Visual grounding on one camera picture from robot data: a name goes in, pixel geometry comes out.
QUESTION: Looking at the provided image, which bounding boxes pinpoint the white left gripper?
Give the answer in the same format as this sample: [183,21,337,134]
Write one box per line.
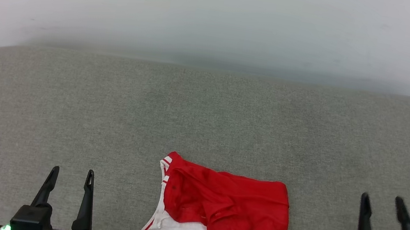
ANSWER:
[0,154,104,230]

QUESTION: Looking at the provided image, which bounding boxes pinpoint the red basketball jersey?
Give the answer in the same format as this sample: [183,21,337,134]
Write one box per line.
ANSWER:
[139,148,304,230]

